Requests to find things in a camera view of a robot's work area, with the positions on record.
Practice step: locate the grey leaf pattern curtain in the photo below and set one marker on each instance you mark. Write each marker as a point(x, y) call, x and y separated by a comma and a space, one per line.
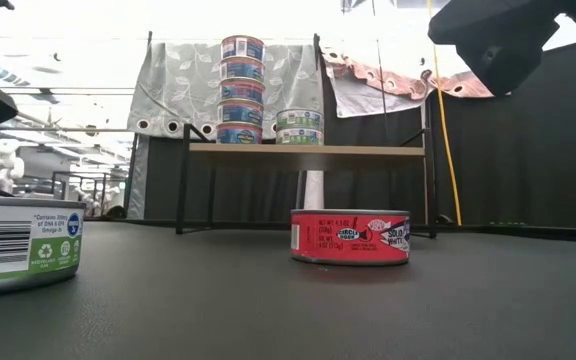
point(183, 85)

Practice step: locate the small white robot arm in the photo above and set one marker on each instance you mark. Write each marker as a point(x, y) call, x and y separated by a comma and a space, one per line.
point(88, 197)

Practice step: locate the red tuna can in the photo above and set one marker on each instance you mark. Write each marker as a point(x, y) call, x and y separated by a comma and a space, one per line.
point(348, 240)

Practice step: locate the large white robot arm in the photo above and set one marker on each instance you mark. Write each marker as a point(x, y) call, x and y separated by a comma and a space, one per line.
point(3, 165)

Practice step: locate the blue salmon can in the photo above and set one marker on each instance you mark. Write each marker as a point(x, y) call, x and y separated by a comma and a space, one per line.
point(243, 70)
point(242, 91)
point(243, 48)
point(239, 135)
point(240, 114)

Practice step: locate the black curtain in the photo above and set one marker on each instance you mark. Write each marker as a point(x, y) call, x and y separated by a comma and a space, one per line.
point(543, 150)

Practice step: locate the white vertical post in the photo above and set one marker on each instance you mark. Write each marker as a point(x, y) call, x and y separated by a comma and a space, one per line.
point(314, 190)

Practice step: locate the wooden shelf black metal frame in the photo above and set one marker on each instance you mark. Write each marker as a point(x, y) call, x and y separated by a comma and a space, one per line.
point(308, 150)

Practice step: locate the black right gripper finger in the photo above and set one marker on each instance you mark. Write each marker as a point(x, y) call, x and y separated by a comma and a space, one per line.
point(508, 65)

